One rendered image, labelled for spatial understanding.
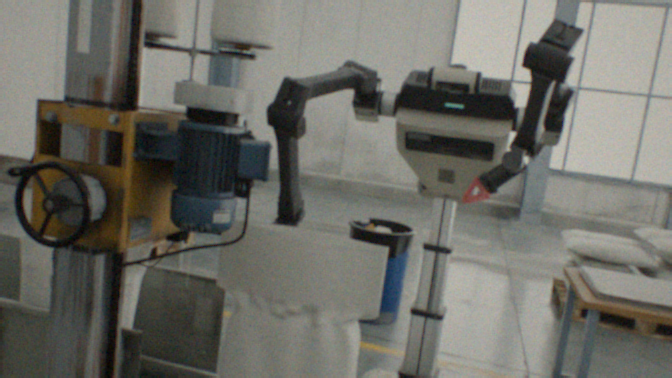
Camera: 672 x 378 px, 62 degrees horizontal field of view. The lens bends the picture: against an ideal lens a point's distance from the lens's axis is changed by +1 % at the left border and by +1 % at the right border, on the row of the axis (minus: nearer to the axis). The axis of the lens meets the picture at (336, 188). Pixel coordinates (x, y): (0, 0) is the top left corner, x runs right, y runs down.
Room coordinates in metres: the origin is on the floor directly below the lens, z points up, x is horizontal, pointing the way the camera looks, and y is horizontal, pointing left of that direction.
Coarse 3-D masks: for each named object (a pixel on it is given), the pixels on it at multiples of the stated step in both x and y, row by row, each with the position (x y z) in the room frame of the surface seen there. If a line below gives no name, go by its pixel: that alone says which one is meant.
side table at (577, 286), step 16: (576, 272) 2.76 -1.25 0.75; (576, 288) 2.46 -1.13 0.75; (592, 304) 2.26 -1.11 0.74; (608, 304) 2.26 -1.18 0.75; (592, 320) 2.28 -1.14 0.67; (656, 320) 2.20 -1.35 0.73; (560, 336) 2.79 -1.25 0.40; (592, 336) 2.28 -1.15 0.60; (560, 352) 2.79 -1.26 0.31; (560, 368) 2.79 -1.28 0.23
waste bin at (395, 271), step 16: (352, 224) 3.74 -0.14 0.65; (368, 224) 4.03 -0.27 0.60; (384, 224) 4.06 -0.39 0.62; (400, 224) 4.01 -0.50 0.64; (368, 240) 3.63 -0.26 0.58; (384, 240) 3.60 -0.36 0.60; (400, 240) 3.64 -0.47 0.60; (400, 256) 3.67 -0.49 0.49; (400, 272) 3.69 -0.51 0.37; (384, 288) 3.63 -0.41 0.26; (400, 288) 3.72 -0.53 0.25; (384, 304) 3.65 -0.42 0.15; (400, 304) 3.79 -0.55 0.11; (368, 320) 3.64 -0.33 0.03; (384, 320) 3.66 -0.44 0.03
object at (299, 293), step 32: (256, 224) 1.59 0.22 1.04; (224, 256) 1.59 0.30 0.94; (256, 256) 1.55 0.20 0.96; (288, 256) 1.50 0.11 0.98; (320, 256) 1.49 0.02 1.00; (352, 256) 1.50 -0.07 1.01; (384, 256) 1.50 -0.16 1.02; (224, 288) 1.59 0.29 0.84; (256, 288) 1.54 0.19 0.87; (288, 288) 1.50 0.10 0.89; (320, 288) 1.49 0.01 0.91; (352, 288) 1.50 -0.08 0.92; (256, 320) 1.52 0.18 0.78; (288, 320) 1.49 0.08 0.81; (320, 320) 1.47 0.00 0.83; (352, 320) 1.49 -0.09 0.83; (224, 352) 1.55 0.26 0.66; (256, 352) 1.51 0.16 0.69; (288, 352) 1.48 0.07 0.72; (320, 352) 1.46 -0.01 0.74; (352, 352) 1.48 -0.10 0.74
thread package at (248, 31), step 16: (224, 0) 1.37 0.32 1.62; (240, 0) 1.36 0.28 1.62; (256, 0) 1.37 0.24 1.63; (272, 0) 1.40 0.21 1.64; (224, 16) 1.37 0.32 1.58; (240, 16) 1.36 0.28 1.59; (256, 16) 1.37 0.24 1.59; (272, 16) 1.41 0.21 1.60; (224, 32) 1.37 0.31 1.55; (240, 32) 1.36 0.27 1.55; (256, 32) 1.37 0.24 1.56; (272, 32) 1.41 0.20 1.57; (256, 48) 1.49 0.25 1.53; (272, 48) 1.44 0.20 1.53
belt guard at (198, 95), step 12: (180, 84) 1.23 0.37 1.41; (192, 84) 1.22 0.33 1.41; (204, 84) 1.21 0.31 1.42; (180, 96) 1.23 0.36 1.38; (192, 96) 1.21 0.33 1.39; (204, 96) 1.21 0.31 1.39; (216, 96) 1.21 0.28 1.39; (228, 96) 1.22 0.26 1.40; (240, 96) 1.24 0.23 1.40; (252, 96) 1.29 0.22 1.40; (216, 108) 1.21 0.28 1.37; (228, 108) 1.23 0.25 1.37; (240, 108) 1.25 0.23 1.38; (252, 108) 1.30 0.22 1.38
